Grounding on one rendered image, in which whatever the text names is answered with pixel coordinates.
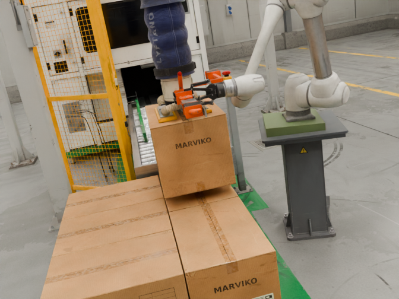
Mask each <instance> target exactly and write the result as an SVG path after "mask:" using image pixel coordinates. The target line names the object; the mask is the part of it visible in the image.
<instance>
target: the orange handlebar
mask: <svg viewBox="0 0 399 299"><path fill-rule="evenodd" d="M213 78H215V79H211V80H210V81H211V83H213V84H214V83H218V82H222V81H223V78H222V77H221V76H219V75H217V74H213ZM192 97H193V96H192V95H187V96H184V97H181V96H180V97H179V101H180V104H181V105H182V102H181V101H182V100H184V99H186V98H187V99H190V98H192ZM201 112H202V109H201V108H197V109H192V110H189V112H188V113H189V114H199V113H201Z"/></svg>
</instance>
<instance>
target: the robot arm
mask: <svg viewBox="0 0 399 299"><path fill-rule="evenodd" d="M328 1H329V0H268V1H267V6H266V8H265V15H264V21H263V24H262V28H261V31H260V34H259V36H258V40H257V42H256V45H255V48H254V51H253V53H252V56H251V59H250V61H249V64H248V67H247V69H246V72H245V74H244V75H242V76H239V77H237V78H234V79H228V80H224V81H223V82H220V83H215V84H213V83H211V81H210V79H207V80H205V81H201V82H196V83H193V84H191V87H190V88H186V89H184V91H190V90H192V91H205V92H206V94H205V95H204V96H201V97H200V98H201V100H203V99H205V98H210V99H212V100H210V101H205V102H204V104H205V105H208V104H210V105H213V104H214V103H213V102H214V100H215V99H217V98H222V97H225V98H228V97H231V102H232V104H233V105H234V106H235V107H238V108H240V109H241V108H244V107H246V106H247V105H248V104H249V103H250V101H251V99H252V97H253V96H254V95H255V94H258V93H260V92H261V91H262V90H264V88H265V81H264V78H263V77H262V75H259V74H256V71H257V69H258V66H259V63H260V61H261V59H262V56H263V54H264V52H265V50H266V47H267V44H268V42H269V40H270V37H271V35H272V33H273V31H274V29H275V27H276V25H277V23H278V21H279V20H280V18H281V17H282V15H283V13H284V11H287V10H289V9H295V10H296V11H297V13H298V14H299V16H300V17H301V18H302V20H303V25H304V28H305V34H306V39H307V43H308V48H309V53H310V57H311V62H312V67H313V72H314V76H313V78H312V79H311V80H309V77H308V76H307V75H305V74H303V73H299V74H293V75H290V76H289V77H288V79H287V80H286V83H285V86H284V103H285V107H286V112H285V113H282V116H284V118H285V119H286V122H294V121H300V120H309V119H316V118H315V116H314V115H313V114H312V113H311V107H320V108H333V107H338V106H342V105H343V104H344V103H346V102H347V101H348V99H349V94H350V90H349V88H348V86H347V84H346V83H345V82H341V80H340V79H339V77H338V75H337V74H336V73H335V72H333V71H332V69H331V63H330V57H329V53H328V47H327V41H326V36H325V30H324V23H323V20H322V14H321V13H322V11H323V9H324V5H326V4H327V2H328ZM203 84H209V85H208V86H207V87H206V88H193V87H195V86H198V85H203Z"/></svg>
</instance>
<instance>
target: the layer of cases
mask: <svg viewBox="0 0 399 299"><path fill-rule="evenodd" d="M159 178H160V176H158V175H155V176H150V177H145V178H142V179H136V180H131V181H128V182H122V183H117V184H114V185H108V186H103V187H98V188H95V189H90V190H85V191H81V192H76V193H71V194H69V195H68V200H67V202H66V207H65V210H64V214H63V217H62V221H61V225H60V228H59V232H58V236H57V239H56V243H55V247H54V250H53V254H52V258H51V261H50V265H49V269H48V272H47V275H46V280H45V284H44V286H43V291H42V294H41V298H40V299H281V291H280V281H279V275H278V266H277V256H276V251H275V249H274V248H273V246H272V245H271V243H270V242H269V241H268V239H267V238H266V236H265V234H264V233H263V232H262V230H261V229H260V227H259V226H258V224H257V223H256V221H255V220H254V218H253V217H252V215H251V214H250V213H249V211H248V210H247V208H246V206H245V205H244V204H243V202H242V201H241V199H240V198H239V197H238V195H237V193H236V192H235V190H234V189H233V188H232V186H231V185H228V186H222V187H217V188H214V189H208V190H203V191H200V192H195V193H190V194H187V195H182V196H176V197H173V198H168V199H165V198H164V194H163V189H162V184H161V181H160V179H159Z"/></svg>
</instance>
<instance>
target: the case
mask: <svg viewBox="0 0 399 299"><path fill-rule="evenodd" d="M213 103H214V102H213ZM158 106H159V105H158V104H153V105H149V106H145V110H146V114H147V119H148V124H149V128H150V133H151V138H152V142H153V148H154V153H155V157H156V162H157V168H158V171H159V176H160V181H161V186H162V189H163V194H164V198H165V199H168V198H173V197H176V196H182V195H187V194H190V193H195V192H200V191H203V190H208V189H214V188H217V187H222V186H228V185H233V184H236V178H235V170H234V165H233V158H232V150H231V145H230V137H229V130H228V125H227V117H226V114H225V112H224V111H222V109H221V108H219V106H217V105H216V104H215V103H214V104H213V105H210V104H208V106H209V107H210V108H211V109H212V113H207V117H205V116H204V115H203V116H198V117H193V118H189V119H186V117H185V115H183V112H181V113H179V112H178V110H175V111H174V112H175V114H176V116H177V120H171V121H168V122H162V123H159V121H158V119H157V116H156V113H155V109H154V108H156V107H158Z"/></svg>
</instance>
